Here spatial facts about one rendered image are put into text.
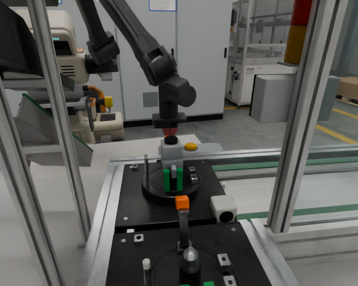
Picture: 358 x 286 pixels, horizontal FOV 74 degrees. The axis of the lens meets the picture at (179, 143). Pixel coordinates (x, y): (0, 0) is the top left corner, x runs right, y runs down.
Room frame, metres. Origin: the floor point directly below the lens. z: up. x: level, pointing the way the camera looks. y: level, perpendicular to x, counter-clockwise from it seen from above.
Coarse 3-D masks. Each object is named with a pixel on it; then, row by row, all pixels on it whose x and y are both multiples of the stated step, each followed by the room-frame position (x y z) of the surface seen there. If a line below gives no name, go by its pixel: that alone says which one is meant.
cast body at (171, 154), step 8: (168, 136) 0.48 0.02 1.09; (168, 144) 0.45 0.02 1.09; (176, 144) 0.46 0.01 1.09; (168, 152) 0.44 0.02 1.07; (176, 152) 0.44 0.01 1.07; (168, 160) 0.44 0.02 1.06; (176, 160) 0.44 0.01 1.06; (168, 168) 0.43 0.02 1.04; (176, 168) 0.44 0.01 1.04; (176, 176) 0.42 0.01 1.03
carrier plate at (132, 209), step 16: (192, 160) 0.59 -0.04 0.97; (208, 160) 0.59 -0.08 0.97; (128, 176) 0.51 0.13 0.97; (208, 176) 0.51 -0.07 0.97; (128, 192) 0.44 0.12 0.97; (208, 192) 0.44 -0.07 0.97; (224, 192) 0.44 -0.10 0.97; (128, 208) 0.39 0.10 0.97; (144, 208) 0.39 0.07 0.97; (160, 208) 0.39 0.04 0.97; (192, 208) 0.39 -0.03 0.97; (208, 208) 0.39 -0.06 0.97; (128, 224) 0.34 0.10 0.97; (144, 224) 0.34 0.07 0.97; (160, 224) 0.35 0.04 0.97; (176, 224) 0.35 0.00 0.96; (192, 224) 0.35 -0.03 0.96; (208, 224) 0.36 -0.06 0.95
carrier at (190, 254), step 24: (120, 240) 0.30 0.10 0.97; (144, 240) 0.30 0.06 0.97; (168, 240) 0.30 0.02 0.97; (192, 240) 0.30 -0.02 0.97; (216, 240) 0.30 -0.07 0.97; (240, 240) 0.30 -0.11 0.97; (120, 264) 0.26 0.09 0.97; (144, 264) 0.18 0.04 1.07; (168, 264) 0.24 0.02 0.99; (192, 264) 0.21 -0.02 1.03; (216, 264) 0.24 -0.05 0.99; (240, 264) 0.26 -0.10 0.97
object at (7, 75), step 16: (0, 16) 0.35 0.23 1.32; (16, 16) 0.38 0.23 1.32; (0, 32) 0.34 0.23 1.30; (16, 32) 0.37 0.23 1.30; (0, 48) 0.33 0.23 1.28; (16, 48) 0.36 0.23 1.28; (32, 48) 0.40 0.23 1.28; (0, 64) 0.35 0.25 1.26; (16, 64) 0.35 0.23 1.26; (32, 64) 0.39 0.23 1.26; (64, 80) 0.48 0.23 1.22
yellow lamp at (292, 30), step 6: (294, 30) 0.37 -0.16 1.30; (300, 30) 0.36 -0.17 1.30; (288, 36) 0.38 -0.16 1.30; (294, 36) 0.36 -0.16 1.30; (300, 36) 0.36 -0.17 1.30; (288, 42) 0.38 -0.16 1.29; (294, 42) 0.36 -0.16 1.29; (300, 42) 0.36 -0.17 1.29; (288, 48) 0.37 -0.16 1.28; (294, 48) 0.36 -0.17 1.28; (300, 48) 0.36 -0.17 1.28; (288, 54) 0.37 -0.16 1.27; (294, 54) 0.36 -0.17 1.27; (300, 54) 0.36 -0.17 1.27; (288, 60) 0.37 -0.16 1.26; (294, 60) 0.36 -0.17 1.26
